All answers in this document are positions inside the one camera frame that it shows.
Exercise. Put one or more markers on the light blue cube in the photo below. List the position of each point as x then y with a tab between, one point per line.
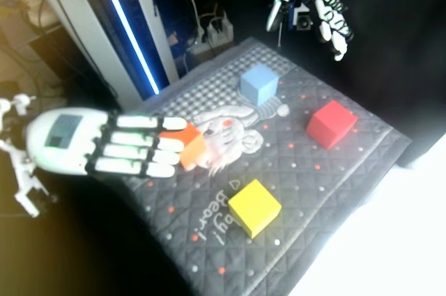
259	83

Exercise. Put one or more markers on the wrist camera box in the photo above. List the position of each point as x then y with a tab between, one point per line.
304	22

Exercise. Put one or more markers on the yellow cube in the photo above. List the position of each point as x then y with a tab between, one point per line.
254	207

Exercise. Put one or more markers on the white tower with blue light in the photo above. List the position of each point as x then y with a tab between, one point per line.
87	31

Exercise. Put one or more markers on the red cube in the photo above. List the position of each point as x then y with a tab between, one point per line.
331	123

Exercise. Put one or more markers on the grey quilt with bear print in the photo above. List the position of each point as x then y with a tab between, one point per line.
296	184

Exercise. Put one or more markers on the orange cube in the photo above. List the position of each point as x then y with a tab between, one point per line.
193	149

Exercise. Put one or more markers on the white power strip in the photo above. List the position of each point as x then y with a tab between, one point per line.
217	33

